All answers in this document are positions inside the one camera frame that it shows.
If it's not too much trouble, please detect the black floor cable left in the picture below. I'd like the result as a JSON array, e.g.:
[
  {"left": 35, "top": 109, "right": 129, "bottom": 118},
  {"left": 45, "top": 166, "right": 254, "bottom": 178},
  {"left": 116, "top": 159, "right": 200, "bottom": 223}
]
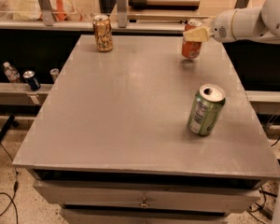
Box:
[{"left": 0, "top": 121, "right": 21, "bottom": 224}]

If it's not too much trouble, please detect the left metal bracket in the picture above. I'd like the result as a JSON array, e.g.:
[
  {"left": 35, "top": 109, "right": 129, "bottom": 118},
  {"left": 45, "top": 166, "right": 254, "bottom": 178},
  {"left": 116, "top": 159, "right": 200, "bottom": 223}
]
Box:
[{"left": 38, "top": 0, "right": 56, "bottom": 26}]

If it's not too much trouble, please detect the middle metal bracket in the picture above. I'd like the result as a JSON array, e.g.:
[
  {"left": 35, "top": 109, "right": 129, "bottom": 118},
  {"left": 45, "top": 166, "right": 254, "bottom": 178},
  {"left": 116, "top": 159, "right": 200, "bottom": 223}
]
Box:
[{"left": 116, "top": 0, "right": 128, "bottom": 28}]

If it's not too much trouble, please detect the orange coke can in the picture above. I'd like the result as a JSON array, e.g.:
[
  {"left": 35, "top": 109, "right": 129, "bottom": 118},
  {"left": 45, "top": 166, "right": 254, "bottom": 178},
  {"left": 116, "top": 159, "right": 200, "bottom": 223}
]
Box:
[{"left": 181, "top": 19, "right": 203, "bottom": 59}]

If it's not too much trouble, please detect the gold soda can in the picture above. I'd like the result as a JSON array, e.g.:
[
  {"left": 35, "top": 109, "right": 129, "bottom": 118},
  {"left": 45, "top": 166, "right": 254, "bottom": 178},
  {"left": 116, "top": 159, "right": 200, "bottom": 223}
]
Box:
[{"left": 92, "top": 14, "right": 113, "bottom": 52}]

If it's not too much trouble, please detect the grey drawer cabinet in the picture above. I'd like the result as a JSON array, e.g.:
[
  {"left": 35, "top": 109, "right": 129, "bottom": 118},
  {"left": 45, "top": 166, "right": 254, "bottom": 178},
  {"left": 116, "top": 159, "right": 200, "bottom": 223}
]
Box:
[{"left": 14, "top": 35, "right": 280, "bottom": 224}]

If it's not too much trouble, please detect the silver can on shelf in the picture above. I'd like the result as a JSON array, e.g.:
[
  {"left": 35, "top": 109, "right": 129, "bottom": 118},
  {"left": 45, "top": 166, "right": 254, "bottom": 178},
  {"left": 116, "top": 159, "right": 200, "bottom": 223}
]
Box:
[{"left": 49, "top": 68, "right": 60, "bottom": 81}]

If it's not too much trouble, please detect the black cables right floor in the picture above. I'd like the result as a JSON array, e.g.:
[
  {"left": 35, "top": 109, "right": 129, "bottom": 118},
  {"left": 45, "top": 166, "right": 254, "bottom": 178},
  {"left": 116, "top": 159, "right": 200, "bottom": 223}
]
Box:
[{"left": 245, "top": 124, "right": 280, "bottom": 224}]

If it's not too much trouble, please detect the orange white bag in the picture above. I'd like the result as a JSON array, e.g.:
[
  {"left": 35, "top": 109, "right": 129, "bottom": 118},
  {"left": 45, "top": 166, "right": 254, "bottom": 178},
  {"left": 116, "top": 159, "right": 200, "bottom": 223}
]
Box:
[{"left": 13, "top": 0, "right": 82, "bottom": 21}]

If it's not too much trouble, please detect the brass drawer knob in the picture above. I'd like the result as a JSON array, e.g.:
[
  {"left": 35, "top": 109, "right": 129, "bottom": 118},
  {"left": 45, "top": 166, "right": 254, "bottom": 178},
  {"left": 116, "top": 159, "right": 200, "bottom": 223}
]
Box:
[{"left": 139, "top": 198, "right": 149, "bottom": 209}]

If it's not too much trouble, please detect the green soda can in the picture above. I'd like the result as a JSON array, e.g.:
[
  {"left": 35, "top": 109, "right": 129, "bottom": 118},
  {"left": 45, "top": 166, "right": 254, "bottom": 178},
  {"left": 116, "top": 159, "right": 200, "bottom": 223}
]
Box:
[{"left": 188, "top": 84, "right": 226, "bottom": 136}]

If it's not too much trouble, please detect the dark blue soda can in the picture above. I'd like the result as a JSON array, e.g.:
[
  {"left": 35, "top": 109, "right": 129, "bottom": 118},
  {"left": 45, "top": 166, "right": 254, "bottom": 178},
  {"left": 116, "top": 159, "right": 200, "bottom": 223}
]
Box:
[{"left": 23, "top": 70, "right": 41, "bottom": 91}]

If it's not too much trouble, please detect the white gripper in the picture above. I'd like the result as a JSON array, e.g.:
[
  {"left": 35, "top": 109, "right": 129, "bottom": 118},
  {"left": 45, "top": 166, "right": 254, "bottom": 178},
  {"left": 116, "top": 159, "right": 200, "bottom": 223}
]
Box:
[{"left": 183, "top": 9, "right": 237, "bottom": 43}]

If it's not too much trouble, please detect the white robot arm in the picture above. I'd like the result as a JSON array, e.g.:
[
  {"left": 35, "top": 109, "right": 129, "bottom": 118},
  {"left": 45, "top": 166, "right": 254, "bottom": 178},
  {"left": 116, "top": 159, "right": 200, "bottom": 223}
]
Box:
[{"left": 183, "top": 0, "right": 280, "bottom": 44}]

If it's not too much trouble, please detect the clear plastic water bottle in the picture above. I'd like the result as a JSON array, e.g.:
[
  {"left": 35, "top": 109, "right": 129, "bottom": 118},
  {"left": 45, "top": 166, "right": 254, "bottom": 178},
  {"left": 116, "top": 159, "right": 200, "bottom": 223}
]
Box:
[{"left": 4, "top": 62, "right": 21, "bottom": 83}]

